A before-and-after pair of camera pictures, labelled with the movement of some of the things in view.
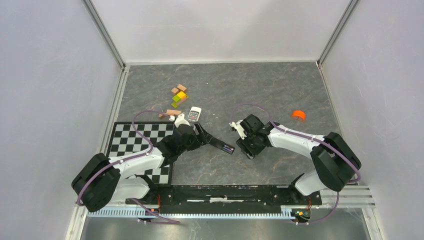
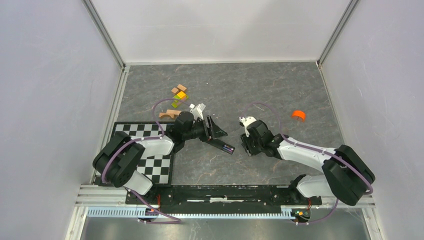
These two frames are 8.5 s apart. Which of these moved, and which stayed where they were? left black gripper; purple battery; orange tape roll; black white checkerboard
Moved: left black gripper
Stayed: purple battery; black white checkerboard; orange tape roll
